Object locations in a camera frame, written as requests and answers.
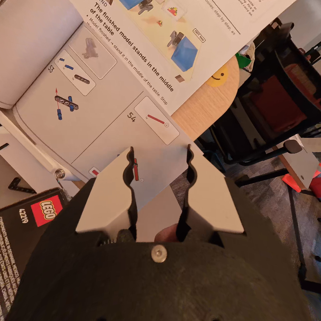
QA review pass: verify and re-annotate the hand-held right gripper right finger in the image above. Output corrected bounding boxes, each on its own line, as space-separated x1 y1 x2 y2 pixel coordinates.
175 144 245 242

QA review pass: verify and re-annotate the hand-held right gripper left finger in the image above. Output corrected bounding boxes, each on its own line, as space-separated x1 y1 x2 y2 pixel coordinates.
75 147 138 242

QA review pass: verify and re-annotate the orange plastic object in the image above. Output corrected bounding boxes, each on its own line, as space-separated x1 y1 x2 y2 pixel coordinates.
282 163 321 198

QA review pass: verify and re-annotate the open instruction booklet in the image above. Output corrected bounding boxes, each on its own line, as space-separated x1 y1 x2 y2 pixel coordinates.
0 0 204 242

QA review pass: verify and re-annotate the black bent connector beam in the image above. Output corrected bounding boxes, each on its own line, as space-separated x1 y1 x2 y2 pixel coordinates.
8 177 35 195

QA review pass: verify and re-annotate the toy truck set box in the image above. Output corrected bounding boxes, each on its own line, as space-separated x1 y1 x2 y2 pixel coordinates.
0 187 69 321

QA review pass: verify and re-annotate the white furniture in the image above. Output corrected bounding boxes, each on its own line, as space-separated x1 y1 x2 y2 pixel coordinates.
282 134 321 191

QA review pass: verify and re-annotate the white book stand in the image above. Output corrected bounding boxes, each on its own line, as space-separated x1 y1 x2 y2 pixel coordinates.
0 56 240 191

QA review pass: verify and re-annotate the black chair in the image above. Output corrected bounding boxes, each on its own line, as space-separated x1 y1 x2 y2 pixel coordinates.
196 21 321 176

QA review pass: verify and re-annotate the yellow smiley sticker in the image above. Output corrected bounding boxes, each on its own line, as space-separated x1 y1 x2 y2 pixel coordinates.
206 65 229 87

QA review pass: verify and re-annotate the green object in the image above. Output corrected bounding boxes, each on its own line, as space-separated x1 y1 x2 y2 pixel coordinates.
236 52 252 69

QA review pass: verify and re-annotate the black metal frame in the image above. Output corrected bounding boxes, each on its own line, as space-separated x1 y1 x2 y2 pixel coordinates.
236 168 321 294

